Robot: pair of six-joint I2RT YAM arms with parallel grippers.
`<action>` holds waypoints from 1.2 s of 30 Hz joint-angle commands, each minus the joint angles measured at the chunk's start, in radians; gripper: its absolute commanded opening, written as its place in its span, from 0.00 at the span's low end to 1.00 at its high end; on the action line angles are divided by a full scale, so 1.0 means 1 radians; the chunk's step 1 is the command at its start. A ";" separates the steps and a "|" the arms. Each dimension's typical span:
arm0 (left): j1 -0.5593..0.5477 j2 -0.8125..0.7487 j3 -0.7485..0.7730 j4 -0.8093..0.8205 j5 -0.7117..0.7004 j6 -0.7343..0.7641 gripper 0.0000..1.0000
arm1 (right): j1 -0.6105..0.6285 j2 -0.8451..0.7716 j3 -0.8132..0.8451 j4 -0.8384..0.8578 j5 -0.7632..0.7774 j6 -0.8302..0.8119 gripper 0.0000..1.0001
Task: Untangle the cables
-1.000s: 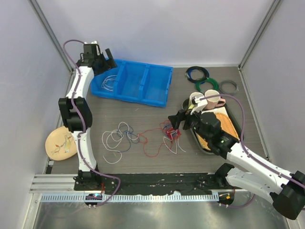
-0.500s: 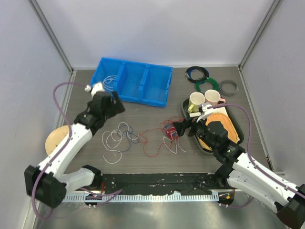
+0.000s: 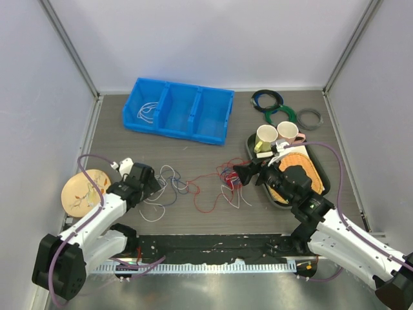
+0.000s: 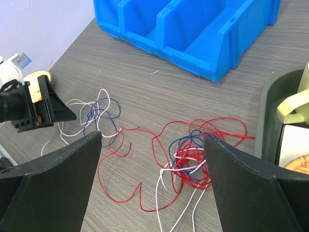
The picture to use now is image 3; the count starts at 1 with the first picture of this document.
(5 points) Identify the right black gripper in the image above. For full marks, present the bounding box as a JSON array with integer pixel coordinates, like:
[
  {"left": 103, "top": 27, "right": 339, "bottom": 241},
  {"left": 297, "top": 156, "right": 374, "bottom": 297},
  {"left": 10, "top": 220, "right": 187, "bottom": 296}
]
[{"left": 234, "top": 154, "right": 296, "bottom": 204}]

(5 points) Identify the red thin wire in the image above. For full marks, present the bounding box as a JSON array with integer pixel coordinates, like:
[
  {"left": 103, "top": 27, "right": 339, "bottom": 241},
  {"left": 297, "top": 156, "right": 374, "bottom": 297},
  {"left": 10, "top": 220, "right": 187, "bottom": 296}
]
[{"left": 186, "top": 157, "right": 248, "bottom": 214}]

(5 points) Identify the white thin wire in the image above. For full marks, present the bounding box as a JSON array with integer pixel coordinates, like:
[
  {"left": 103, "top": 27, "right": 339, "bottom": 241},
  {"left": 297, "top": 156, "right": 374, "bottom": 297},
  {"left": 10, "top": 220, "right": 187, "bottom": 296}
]
[
  {"left": 137, "top": 164, "right": 188, "bottom": 222},
  {"left": 137, "top": 101, "right": 159, "bottom": 124}
]

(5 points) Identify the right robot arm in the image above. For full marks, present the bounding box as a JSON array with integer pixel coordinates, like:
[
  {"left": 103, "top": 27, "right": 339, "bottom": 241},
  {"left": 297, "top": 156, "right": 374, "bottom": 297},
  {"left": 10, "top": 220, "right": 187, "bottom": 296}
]
[{"left": 234, "top": 162, "right": 412, "bottom": 309}]

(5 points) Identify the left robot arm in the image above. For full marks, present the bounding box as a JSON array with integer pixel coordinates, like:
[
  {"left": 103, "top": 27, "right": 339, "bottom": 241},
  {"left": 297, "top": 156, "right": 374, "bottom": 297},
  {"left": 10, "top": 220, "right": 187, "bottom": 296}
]
[{"left": 32, "top": 158, "right": 161, "bottom": 300}]

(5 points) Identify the yellow mug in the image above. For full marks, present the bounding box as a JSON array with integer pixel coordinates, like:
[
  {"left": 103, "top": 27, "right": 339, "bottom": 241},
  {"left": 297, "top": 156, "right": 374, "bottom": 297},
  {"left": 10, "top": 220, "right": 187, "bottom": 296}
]
[{"left": 254, "top": 125, "right": 278, "bottom": 154}]

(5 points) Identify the orange woven basket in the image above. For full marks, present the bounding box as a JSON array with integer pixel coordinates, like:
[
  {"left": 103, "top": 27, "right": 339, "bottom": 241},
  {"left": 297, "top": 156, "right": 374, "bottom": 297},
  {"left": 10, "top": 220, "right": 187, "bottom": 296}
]
[{"left": 279, "top": 152, "right": 324, "bottom": 194}]

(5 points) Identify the pink mug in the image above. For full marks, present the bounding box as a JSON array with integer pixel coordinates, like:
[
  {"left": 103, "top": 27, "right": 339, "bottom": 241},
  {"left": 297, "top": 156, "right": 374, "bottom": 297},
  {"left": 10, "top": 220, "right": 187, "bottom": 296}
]
[{"left": 276, "top": 121, "right": 306, "bottom": 145}]

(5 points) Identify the blue three-compartment bin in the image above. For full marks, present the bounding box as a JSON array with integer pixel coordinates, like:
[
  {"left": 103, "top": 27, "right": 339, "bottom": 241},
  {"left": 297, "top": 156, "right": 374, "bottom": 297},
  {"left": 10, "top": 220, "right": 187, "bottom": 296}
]
[{"left": 123, "top": 77, "right": 234, "bottom": 145}]

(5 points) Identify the beige painted plate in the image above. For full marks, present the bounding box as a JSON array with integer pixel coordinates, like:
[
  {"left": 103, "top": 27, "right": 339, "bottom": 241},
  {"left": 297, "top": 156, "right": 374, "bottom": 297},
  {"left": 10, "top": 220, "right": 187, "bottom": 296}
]
[{"left": 61, "top": 169, "right": 111, "bottom": 218}]

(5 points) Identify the black tray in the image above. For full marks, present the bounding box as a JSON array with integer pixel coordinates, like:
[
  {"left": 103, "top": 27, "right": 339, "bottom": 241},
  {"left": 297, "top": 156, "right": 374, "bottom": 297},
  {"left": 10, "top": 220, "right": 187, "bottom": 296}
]
[{"left": 262, "top": 146, "right": 330, "bottom": 210}]

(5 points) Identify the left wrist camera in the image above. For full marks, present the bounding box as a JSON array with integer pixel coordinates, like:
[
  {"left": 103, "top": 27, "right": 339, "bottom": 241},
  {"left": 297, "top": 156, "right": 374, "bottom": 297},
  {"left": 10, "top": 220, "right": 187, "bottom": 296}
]
[{"left": 110, "top": 158, "right": 134, "bottom": 176}]

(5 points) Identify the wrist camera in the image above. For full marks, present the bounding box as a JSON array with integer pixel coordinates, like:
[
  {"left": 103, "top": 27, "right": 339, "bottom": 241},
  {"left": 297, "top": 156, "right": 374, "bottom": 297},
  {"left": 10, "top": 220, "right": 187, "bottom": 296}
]
[
  {"left": 110, "top": 158, "right": 134, "bottom": 176},
  {"left": 267, "top": 140, "right": 290, "bottom": 167}
]

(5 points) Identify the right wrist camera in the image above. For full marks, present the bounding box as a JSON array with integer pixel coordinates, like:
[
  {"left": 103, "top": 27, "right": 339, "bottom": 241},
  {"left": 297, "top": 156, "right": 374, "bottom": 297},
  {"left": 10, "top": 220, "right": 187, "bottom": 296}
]
[{"left": 267, "top": 140, "right": 290, "bottom": 167}]

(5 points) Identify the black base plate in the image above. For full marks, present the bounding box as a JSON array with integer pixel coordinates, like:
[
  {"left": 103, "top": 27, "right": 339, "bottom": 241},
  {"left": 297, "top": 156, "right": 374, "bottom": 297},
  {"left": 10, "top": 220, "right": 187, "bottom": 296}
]
[{"left": 137, "top": 234, "right": 314, "bottom": 265}]

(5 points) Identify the green cable coil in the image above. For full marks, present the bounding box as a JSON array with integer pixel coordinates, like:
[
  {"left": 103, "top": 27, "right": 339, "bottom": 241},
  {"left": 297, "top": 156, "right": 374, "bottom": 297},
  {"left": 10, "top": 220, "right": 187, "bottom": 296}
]
[{"left": 263, "top": 105, "right": 296, "bottom": 127}]

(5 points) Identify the black cable coil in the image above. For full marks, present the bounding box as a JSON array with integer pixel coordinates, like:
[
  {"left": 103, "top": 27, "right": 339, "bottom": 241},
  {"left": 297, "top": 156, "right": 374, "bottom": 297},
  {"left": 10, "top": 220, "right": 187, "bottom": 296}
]
[{"left": 250, "top": 89, "right": 284, "bottom": 112}]

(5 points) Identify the grey cable coil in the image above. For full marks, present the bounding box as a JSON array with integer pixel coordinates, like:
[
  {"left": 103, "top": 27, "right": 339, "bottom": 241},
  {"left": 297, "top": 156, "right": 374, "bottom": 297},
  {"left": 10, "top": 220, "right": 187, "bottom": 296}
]
[{"left": 296, "top": 108, "right": 324, "bottom": 130}]

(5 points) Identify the slotted cable duct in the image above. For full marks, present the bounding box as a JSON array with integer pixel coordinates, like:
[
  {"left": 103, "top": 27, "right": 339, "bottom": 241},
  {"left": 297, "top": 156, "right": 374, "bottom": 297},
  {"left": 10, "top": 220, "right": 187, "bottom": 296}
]
[{"left": 92, "top": 260, "right": 297, "bottom": 276}]

